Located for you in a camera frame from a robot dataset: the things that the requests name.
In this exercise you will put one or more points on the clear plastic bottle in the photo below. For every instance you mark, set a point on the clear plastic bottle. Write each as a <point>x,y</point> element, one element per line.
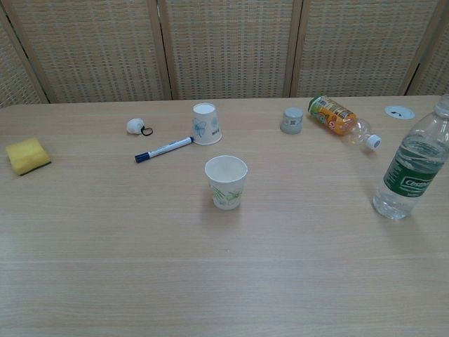
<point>403,175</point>

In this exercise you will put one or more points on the paper cup with green print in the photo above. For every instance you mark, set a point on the paper cup with green print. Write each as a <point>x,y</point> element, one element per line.
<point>228,196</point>

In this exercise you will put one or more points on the paper cup with blue print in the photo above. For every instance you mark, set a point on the paper cup with blue print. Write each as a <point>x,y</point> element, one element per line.
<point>207,126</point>

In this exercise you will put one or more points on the small grey plastic cup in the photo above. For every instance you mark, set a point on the small grey plastic cup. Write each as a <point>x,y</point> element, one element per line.
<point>291,123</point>

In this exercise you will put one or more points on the blue capped whiteboard marker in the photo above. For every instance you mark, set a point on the blue capped whiteboard marker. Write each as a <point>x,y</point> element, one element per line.
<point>163,149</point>

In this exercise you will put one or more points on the small white clip object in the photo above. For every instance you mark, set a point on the small white clip object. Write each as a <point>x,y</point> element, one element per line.
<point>134,126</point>

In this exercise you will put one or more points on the woven folding screen panel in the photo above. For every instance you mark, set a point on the woven folding screen panel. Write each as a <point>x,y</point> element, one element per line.
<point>435,70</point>
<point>94,52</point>
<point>231,49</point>
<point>358,49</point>
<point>14,77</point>

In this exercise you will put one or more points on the orange label drink bottle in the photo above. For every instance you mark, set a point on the orange label drink bottle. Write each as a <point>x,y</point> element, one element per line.
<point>333,116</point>

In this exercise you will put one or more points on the yellow kitchen sponge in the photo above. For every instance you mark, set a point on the yellow kitchen sponge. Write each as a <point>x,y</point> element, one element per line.
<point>28,156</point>

